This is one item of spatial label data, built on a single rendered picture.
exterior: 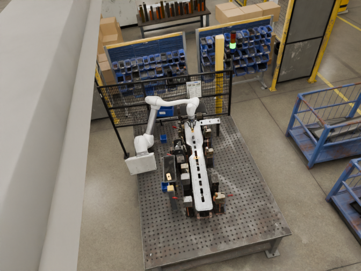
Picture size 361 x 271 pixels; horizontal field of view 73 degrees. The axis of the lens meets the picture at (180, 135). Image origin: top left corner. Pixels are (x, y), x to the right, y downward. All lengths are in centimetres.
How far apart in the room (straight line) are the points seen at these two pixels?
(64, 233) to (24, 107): 11
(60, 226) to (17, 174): 7
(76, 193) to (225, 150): 335
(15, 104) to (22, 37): 14
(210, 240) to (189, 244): 24
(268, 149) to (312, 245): 165
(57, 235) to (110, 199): 401
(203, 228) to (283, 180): 179
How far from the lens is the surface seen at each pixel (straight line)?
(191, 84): 357
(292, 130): 477
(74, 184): 27
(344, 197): 419
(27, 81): 26
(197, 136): 334
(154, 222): 306
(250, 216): 306
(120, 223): 397
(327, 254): 390
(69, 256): 24
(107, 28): 724
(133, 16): 939
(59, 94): 27
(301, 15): 527
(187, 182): 286
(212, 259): 335
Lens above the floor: 344
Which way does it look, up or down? 46 degrees down
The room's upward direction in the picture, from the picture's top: 8 degrees counter-clockwise
